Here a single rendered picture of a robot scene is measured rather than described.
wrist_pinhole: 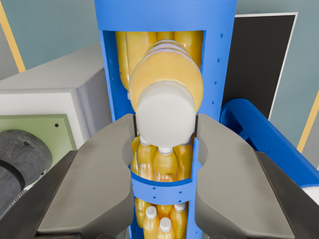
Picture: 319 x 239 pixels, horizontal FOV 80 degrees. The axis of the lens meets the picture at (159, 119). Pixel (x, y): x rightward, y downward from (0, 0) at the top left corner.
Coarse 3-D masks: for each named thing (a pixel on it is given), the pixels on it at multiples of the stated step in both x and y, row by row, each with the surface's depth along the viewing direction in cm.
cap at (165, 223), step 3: (162, 219) 67; (165, 219) 67; (168, 219) 67; (162, 222) 66; (165, 222) 66; (168, 222) 66; (162, 225) 65; (165, 225) 65; (168, 225) 65; (162, 228) 65; (165, 228) 64; (168, 228) 65
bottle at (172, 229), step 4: (160, 228) 66; (172, 228) 67; (156, 232) 68; (160, 232) 66; (164, 232) 66; (168, 232) 66; (172, 232) 67; (156, 236) 68; (160, 236) 66; (164, 236) 65; (168, 236) 65; (172, 236) 66
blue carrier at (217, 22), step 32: (96, 0) 34; (128, 0) 29; (160, 0) 28; (192, 0) 28; (224, 0) 31; (224, 32) 34; (224, 64) 38; (160, 192) 47; (192, 192) 49; (192, 224) 56
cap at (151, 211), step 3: (150, 207) 71; (153, 207) 71; (147, 210) 70; (150, 210) 70; (153, 210) 70; (156, 210) 70; (147, 213) 69; (150, 213) 69; (153, 213) 69; (147, 216) 70; (150, 216) 69; (153, 216) 69
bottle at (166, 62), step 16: (160, 48) 18; (176, 48) 19; (144, 64) 15; (160, 64) 14; (176, 64) 14; (192, 64) 16; (144, 80) 14; (160, 80) 14; (176, 80) 14; (192, 80) 14; (192, 96) 13
